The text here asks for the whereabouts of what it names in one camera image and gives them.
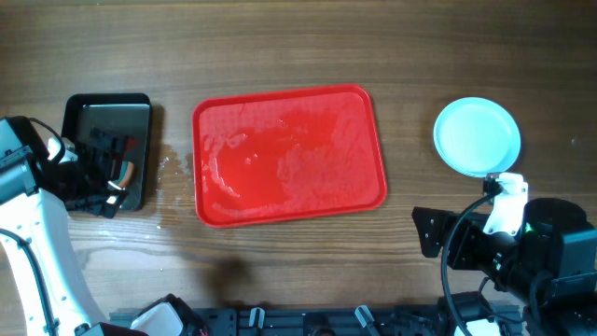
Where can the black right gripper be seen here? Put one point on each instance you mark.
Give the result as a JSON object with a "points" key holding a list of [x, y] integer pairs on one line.
{"points": [[432, 233]]}

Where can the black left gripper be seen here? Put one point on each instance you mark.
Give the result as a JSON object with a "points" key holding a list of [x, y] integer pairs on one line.
{"points": [[89, 170]]}

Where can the orange green sponge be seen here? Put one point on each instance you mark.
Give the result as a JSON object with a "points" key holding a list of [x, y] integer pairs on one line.
{"points": [[126, 175]]}

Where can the white plate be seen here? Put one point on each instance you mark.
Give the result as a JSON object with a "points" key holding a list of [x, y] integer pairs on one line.
{"points": [[476, 136]]}

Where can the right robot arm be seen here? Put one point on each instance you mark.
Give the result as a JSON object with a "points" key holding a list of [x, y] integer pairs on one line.
{"points": [[548, 263]]}

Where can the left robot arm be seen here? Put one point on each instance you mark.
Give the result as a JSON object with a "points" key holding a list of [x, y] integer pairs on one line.
{"points": [[38, 190]]}

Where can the red plastic tray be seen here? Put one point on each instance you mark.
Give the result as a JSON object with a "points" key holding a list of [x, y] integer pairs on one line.
{"points": [[286, 155]]}

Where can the black water basin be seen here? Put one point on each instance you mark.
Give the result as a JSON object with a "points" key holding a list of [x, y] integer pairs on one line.
{"points": [[116, 113]]}

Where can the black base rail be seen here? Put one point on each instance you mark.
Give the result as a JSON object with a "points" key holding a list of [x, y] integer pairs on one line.
{"points": [[400, 320]]}

